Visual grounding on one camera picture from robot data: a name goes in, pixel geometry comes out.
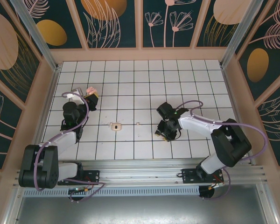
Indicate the round pink charging case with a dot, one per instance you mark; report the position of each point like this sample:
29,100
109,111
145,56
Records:
91,90

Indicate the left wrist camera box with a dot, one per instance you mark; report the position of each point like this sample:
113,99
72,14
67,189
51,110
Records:
78,91

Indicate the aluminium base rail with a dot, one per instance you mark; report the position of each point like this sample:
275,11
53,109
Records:
140,172

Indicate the pink square part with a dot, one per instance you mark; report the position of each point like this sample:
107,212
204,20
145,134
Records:
116,127

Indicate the small green circuit board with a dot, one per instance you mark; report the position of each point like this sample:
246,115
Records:
78,190

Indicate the grey sheet metal tray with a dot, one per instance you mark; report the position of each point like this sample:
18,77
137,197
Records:
140,210

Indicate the aluminium side rail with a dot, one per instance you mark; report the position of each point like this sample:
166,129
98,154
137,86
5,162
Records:
51,93
231,93

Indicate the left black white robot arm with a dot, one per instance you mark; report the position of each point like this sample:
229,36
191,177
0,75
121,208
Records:
60,140

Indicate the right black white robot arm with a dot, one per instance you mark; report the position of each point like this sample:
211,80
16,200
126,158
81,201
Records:
231,144

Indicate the aluminium corner post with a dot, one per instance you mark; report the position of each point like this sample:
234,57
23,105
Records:
32,28
238,30

